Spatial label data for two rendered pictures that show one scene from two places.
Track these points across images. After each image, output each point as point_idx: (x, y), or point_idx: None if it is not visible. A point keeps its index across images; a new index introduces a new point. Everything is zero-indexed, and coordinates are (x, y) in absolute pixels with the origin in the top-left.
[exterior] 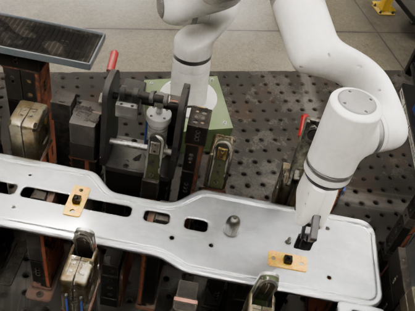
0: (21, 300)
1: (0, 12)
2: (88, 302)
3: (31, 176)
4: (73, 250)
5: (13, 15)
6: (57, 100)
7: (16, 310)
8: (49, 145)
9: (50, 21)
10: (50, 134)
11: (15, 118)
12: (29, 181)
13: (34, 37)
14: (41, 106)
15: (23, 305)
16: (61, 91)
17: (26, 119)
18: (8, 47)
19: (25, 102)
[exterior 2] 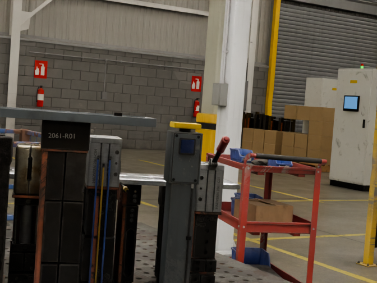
0: (7, 275)
1: (106, 115)
2: None
3: (11, 171)
4: None
5: (91, 114)
6: (7, 136)
7: (8, 273)
8: (12, 193)
9: (46, 111)
10: (35, 263)
11: (38, 144)
12: (12, 170)
13: None
14: (22, 144)
15: (3, 274)
16: (7, 137)
17: (29, 143)
18: (69, 111)
19: (38, 145)
